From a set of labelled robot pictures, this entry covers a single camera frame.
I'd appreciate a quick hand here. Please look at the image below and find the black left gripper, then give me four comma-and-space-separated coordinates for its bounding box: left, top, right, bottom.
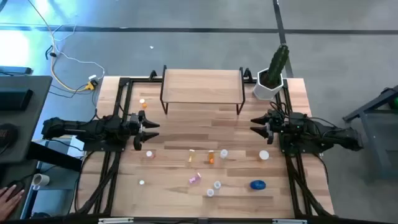
126, 110, 160, 152

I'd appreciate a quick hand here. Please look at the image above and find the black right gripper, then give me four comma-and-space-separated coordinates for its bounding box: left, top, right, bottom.
250, 108, 292, 146

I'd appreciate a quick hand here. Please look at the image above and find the blue Tums bottle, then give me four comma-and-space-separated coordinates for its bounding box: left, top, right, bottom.
249, 179, 267, 190

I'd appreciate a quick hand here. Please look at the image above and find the wooden shelf riser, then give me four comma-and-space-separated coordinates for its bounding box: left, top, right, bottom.
159, 64, 246, 116

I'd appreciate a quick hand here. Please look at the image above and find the white hexagonal plant pot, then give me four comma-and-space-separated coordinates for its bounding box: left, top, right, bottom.
252, 67, 284, 101

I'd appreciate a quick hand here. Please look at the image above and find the green cactus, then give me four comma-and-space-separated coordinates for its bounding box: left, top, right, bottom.
267, 44, 290, 88

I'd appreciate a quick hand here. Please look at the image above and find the white floor box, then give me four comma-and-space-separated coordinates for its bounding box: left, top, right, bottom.
32, 136, 85, 159

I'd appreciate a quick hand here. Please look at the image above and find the blue-grey metal stand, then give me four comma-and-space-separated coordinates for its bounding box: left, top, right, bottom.
342, 84, 398, 182

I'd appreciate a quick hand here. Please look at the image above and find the grey desk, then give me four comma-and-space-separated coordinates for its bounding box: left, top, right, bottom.
0, 75, 53, 164

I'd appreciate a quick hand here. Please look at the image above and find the white tape roll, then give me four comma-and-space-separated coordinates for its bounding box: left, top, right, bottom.
32, 173, 50, 191

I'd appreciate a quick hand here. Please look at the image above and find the black box device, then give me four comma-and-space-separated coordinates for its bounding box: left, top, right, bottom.
0, 88, 34, 112

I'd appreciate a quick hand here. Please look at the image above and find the black round puck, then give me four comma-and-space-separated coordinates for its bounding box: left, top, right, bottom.
0, 123, 19, 149

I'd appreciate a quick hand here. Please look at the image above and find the black computer mouse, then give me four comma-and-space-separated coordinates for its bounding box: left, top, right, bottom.
6, 180, 25, 195

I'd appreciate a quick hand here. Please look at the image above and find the black flat bar device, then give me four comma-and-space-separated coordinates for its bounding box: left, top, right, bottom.
0, 65, 33, 75

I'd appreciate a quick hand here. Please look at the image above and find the person's hand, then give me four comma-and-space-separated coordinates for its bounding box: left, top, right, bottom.
0, 185, 25, 222

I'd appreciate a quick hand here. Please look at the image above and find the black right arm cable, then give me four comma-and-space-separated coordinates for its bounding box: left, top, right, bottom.
269, 101, 327, 131

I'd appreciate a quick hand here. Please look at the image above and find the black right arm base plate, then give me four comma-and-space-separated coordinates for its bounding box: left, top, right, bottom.
278, 129, 324, 156

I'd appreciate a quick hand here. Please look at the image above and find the black floor cable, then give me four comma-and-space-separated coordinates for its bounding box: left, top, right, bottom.
48, 82, 100, 100

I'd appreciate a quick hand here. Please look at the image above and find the black aluminium table frame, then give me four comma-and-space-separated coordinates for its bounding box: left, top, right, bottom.
70, 76, 336, 224

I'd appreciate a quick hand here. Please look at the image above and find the white cable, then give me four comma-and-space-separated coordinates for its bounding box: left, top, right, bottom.
51, 23, 106, 82

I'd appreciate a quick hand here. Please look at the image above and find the silver bracket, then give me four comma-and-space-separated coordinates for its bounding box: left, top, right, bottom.
272, 218, 308, 224
98, 217, 134, 224

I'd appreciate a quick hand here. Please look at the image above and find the yellow cable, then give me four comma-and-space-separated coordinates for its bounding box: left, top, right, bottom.
27, 0, 94, 93

